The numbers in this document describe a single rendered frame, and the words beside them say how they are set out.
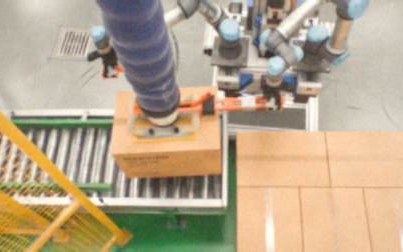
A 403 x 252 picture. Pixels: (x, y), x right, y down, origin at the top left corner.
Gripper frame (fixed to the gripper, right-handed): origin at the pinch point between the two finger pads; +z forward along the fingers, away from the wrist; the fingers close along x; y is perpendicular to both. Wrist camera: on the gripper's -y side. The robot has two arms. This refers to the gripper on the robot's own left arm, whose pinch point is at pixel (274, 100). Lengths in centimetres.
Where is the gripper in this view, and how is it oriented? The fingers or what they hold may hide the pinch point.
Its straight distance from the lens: 231.5
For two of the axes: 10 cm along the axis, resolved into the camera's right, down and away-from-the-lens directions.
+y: -10.0, 0.6, 0.6
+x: 0.2, 8.9, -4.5
